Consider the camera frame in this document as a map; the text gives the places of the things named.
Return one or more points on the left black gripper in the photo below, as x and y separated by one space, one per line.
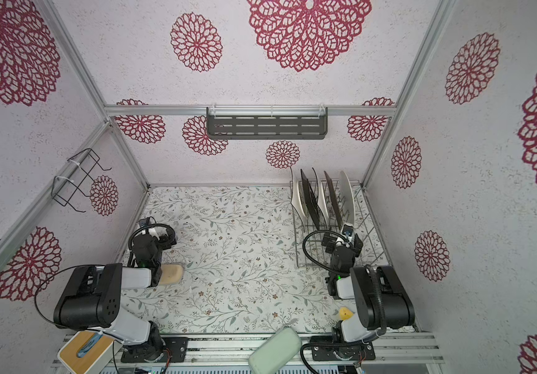
146 252

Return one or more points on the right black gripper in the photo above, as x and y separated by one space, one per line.
341 255

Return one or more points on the round plaid white plate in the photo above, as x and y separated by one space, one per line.
348 211

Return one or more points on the square white plate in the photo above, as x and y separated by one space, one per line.
321 198

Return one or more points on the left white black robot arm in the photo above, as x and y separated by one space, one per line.
91 299

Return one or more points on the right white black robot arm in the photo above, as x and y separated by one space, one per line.
381 301

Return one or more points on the white plate at rack back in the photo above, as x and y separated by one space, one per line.
297 201

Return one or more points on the beige oval sponge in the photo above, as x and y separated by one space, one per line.
171 274

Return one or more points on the yellow rubber duck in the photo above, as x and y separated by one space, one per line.
345 313

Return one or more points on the dark square plate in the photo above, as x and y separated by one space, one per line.
310 201

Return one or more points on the dark round plate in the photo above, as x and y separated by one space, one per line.
334 201

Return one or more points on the wooden top tissue box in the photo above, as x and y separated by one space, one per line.
86 353

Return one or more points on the green rounded pad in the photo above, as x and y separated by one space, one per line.
276 352

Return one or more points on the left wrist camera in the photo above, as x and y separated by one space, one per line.
146 223

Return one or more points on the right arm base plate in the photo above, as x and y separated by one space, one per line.
331 353

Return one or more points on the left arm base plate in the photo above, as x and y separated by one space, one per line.
172 349

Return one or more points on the black wire wall basket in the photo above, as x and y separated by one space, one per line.
81 166

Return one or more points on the grey wall shelf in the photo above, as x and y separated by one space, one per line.
221 125

